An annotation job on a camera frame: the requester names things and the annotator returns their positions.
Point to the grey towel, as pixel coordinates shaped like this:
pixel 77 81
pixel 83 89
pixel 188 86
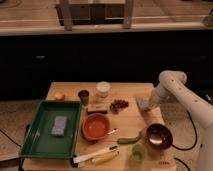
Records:
pixel 143 104

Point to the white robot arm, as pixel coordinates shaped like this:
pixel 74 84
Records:
pixel 173 82

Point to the orange red bowl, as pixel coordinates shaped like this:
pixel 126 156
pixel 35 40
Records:
pixel 95 127

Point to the dark purple bowl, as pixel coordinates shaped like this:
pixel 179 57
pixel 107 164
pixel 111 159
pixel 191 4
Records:
pixel 159 136

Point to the white lidded jar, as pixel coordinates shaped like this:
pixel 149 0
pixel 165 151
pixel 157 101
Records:
pixel 103 89

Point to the bunch of dark grapes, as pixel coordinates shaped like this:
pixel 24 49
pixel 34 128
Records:
pixel 118 105

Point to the dark metal cup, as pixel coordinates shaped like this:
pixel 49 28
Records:
pixel 84 97

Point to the metal spoon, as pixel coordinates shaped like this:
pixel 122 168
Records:
pixel 112 131

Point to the green cucumber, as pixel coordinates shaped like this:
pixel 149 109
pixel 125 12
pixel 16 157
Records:
pixel 126 141

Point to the blue grey sponge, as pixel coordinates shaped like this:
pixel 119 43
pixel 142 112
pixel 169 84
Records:
pixel 59 126

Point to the yellow corn cob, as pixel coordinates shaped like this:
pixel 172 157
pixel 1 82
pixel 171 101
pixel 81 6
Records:
pixel 104 157

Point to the small green cup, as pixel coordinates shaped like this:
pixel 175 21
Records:
pixel 139 152

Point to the green plastic tray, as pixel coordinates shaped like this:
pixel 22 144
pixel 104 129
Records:
pixel 39 141

